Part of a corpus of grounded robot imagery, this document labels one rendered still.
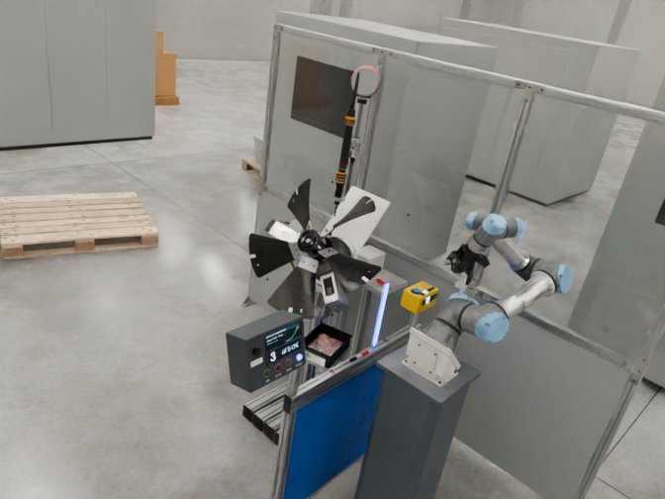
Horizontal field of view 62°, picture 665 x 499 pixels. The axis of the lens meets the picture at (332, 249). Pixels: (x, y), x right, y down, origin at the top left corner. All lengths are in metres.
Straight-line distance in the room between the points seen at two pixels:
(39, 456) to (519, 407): 2.45
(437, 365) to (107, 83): 6.52
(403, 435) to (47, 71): 6.35
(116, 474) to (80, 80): 5.61
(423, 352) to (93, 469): 1.78
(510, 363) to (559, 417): 0.34
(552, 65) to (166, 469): 6.78
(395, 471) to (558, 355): 1.02
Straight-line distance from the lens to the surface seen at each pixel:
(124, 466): 3.17
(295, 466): 2.60
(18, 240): 5.07
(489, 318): 2.13
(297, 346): 1.98
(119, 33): 7.95
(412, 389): 2.22
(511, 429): 3.28
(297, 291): 2.59
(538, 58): 8.26
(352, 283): 2.46
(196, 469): 3.13
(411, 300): 2.66
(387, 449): 2.45
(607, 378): 2.93
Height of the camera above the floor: 2.30
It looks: 25 degrees down
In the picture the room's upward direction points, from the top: 9 degrees clockwise
